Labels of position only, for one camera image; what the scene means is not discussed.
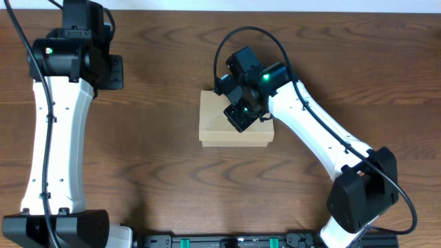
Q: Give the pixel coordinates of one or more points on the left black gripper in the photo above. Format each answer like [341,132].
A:
[115,72]

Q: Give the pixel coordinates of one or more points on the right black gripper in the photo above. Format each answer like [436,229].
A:
[239,118]

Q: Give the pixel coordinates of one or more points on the cardboard box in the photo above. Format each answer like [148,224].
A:
[216,131]

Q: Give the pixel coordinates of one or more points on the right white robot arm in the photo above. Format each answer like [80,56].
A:
[365,181]

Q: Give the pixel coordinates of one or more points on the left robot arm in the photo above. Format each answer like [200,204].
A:
[69,67]

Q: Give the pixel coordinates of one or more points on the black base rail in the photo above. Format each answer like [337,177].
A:
[290,240]

